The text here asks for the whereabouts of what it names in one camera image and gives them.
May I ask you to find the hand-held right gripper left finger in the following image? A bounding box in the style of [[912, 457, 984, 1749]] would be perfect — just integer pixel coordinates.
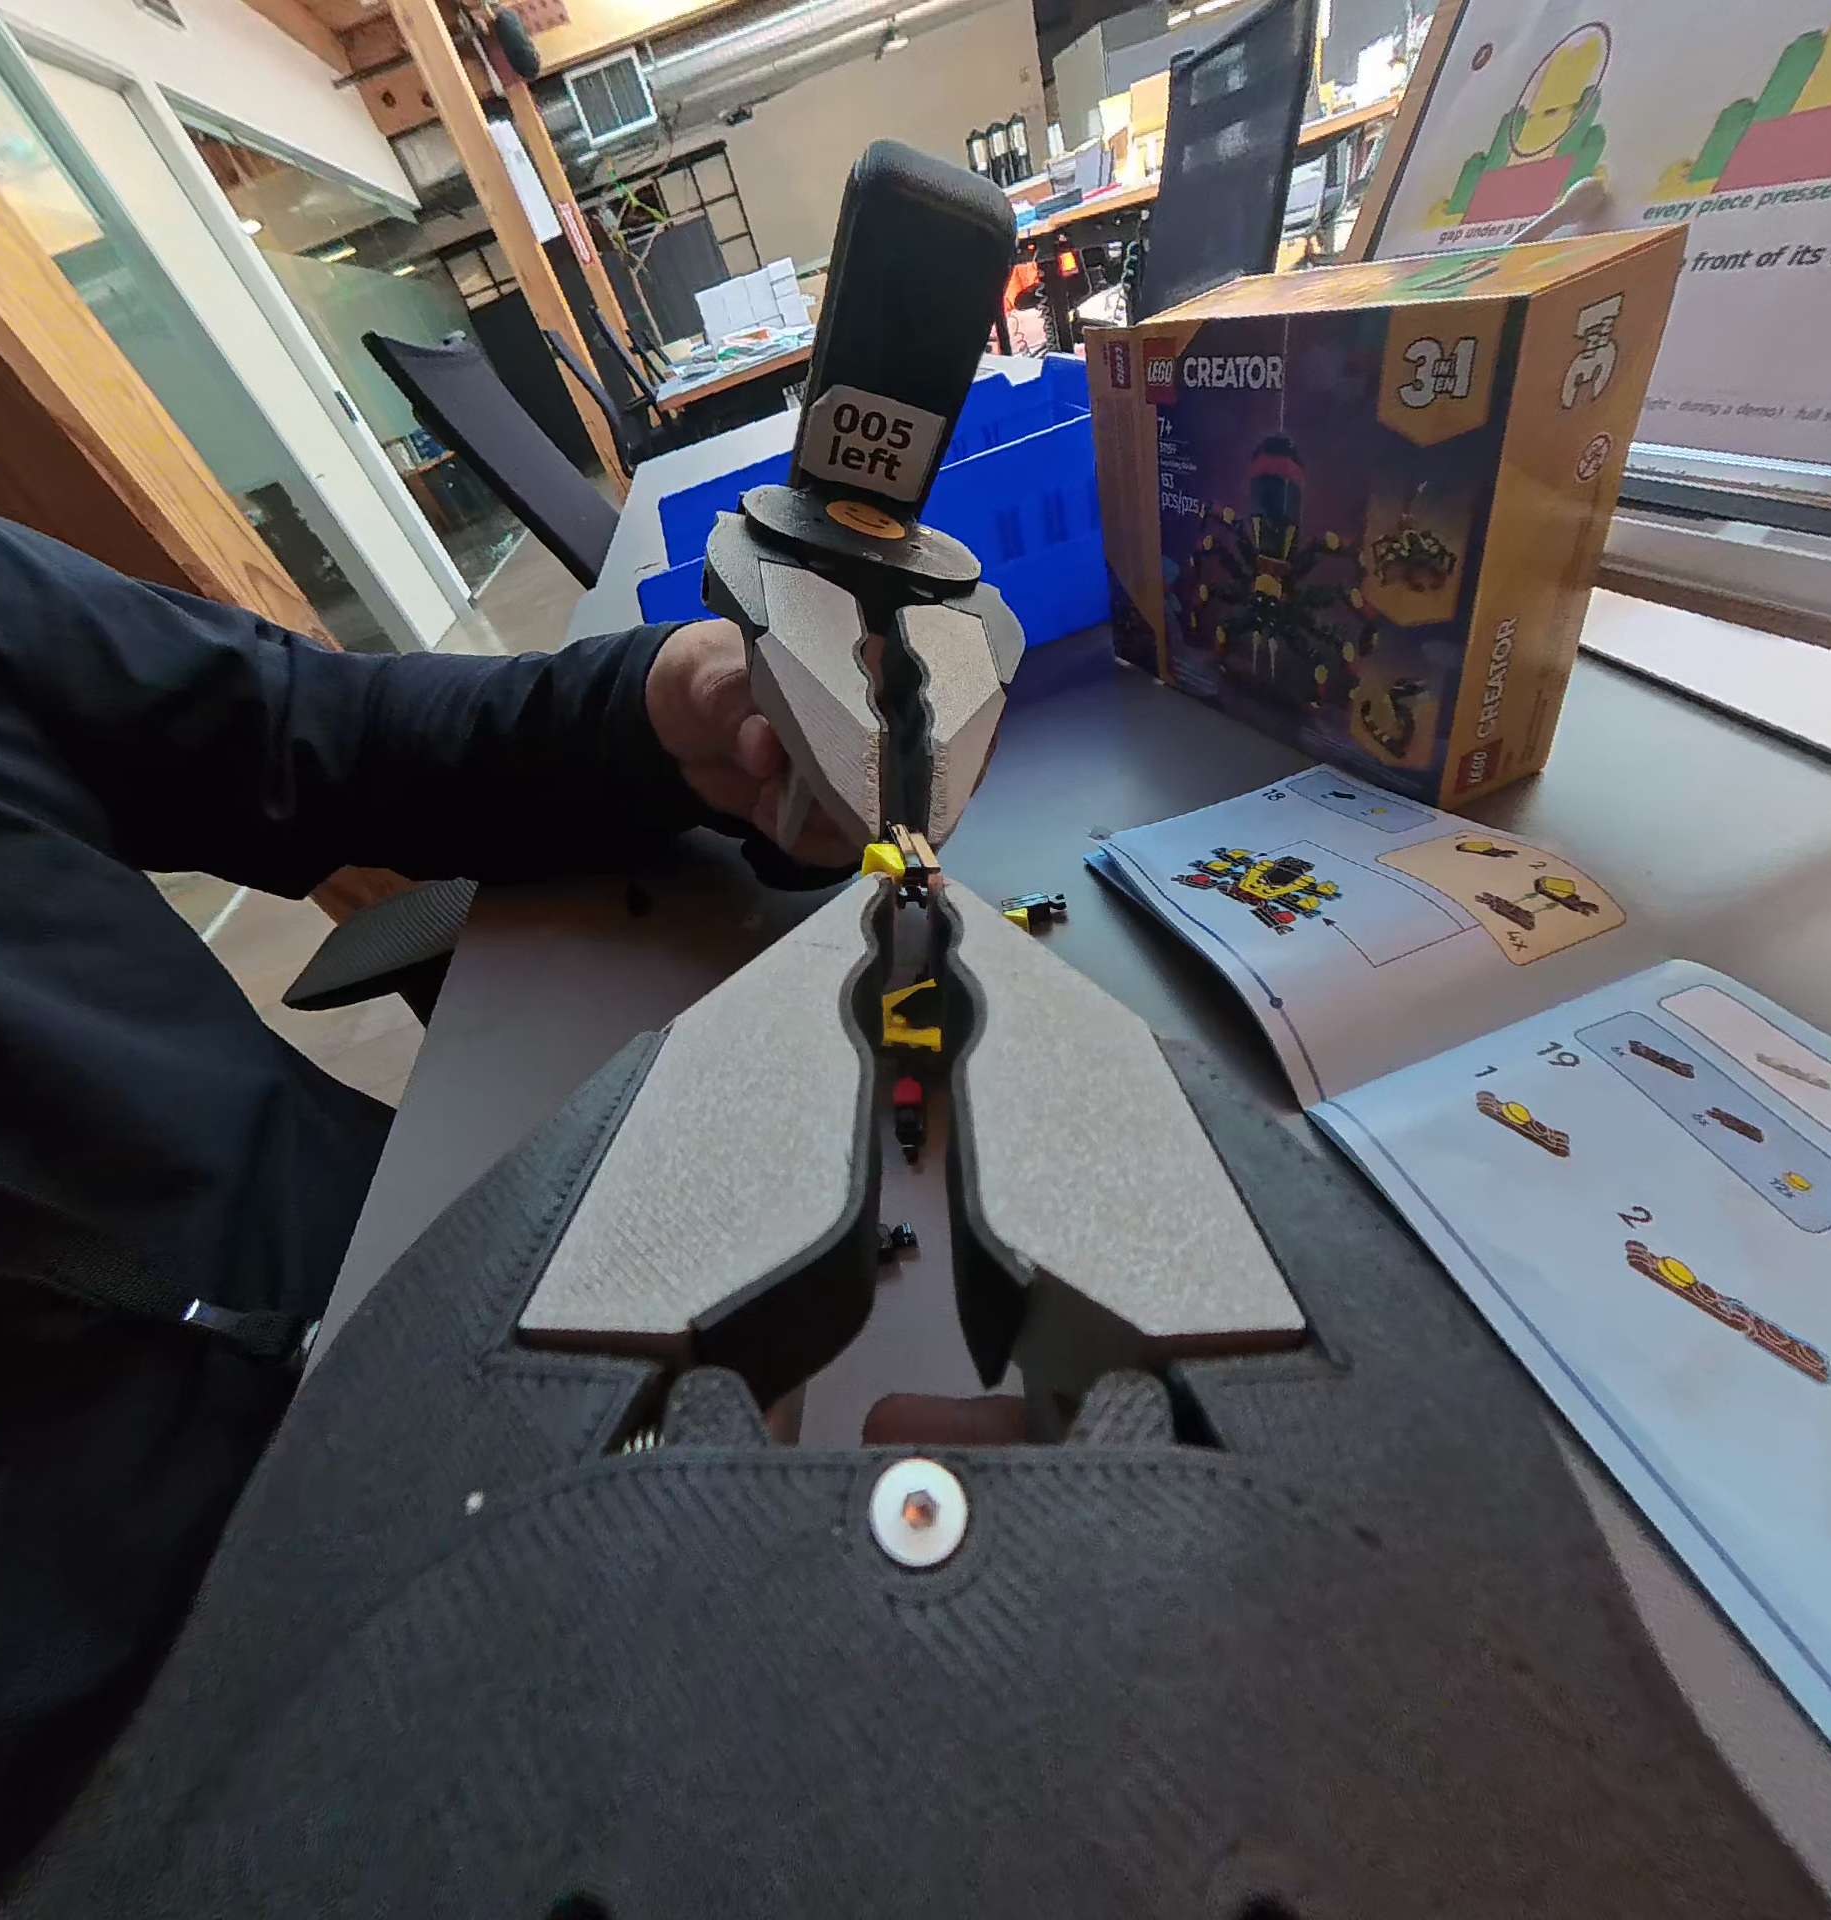
[[516, 875, 890, 1408]]

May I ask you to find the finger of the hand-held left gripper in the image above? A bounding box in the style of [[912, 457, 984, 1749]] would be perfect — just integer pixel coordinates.
[[903, 591, 1028, 845], [745, 558, 897, 853]]

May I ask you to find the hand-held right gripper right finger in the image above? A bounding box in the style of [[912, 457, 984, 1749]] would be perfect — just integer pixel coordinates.
[[938, 883, 1317, 1428]]

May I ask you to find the yellow black lego spider model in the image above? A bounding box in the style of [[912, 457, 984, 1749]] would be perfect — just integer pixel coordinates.
[[873, 900, 951, 1170]]

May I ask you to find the person's left forearm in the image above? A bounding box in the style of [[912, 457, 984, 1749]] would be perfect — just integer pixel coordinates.
[[97, 576, 696, 902]]

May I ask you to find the lego set box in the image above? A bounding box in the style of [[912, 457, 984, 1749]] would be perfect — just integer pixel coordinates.
[[1084, 225, 1692, 812]]

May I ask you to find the lego instruction booklet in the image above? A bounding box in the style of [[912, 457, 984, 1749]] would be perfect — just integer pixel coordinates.
[[1084, 765, 1831, 1790]]

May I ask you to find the person's left hand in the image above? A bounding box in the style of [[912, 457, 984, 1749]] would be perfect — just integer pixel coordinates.
[[645, 615, 873, 875]]

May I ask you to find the stack of white boxes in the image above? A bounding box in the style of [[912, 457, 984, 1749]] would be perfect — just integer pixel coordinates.
[[696, 256, 815, 348]]

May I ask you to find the blue plastic bin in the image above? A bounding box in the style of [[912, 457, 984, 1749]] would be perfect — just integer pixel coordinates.
[[634, 351, 1116, 680]]

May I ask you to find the black mesh office chair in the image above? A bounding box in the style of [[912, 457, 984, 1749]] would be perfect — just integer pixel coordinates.
[[1145, 0, 1325, 328]]

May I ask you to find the grey mesh office chair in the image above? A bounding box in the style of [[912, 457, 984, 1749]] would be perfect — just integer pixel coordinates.
[[281, 877, 483, 1025]]

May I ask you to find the person's torso in navy jacket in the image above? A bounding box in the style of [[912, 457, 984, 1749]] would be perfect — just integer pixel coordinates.
[[0, 501, 407, 1877]]

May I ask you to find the printed instruction sign board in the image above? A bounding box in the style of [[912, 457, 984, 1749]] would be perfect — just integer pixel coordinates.
[[1343, 0, 1831, 530]]

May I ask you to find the wall air conditioner unit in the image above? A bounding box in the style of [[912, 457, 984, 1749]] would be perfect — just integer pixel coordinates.
[[562, 52, 663, 147]]

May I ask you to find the wooden support post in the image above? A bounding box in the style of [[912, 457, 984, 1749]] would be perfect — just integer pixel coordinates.
[[390, 0, 633, 496]]

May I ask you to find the wooden door frame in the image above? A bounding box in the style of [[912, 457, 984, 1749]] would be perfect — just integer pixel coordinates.
[[0, 142, 335, 650]]

